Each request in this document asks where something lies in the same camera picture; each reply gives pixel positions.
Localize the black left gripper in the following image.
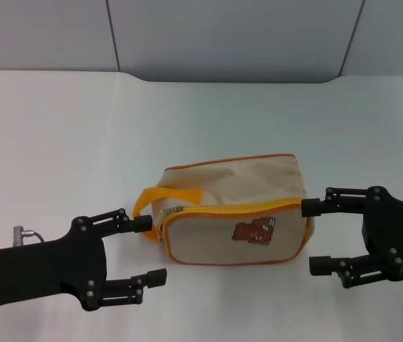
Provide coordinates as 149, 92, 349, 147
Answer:
0, 207, 168, 312

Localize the beige orange bear food bag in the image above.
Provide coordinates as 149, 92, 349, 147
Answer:
132, 152, 317, 266

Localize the left gripper cable connector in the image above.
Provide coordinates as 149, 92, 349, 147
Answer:
11, 224, 48, 245

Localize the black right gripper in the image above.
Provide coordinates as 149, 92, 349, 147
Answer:
301, 185, 403, 290

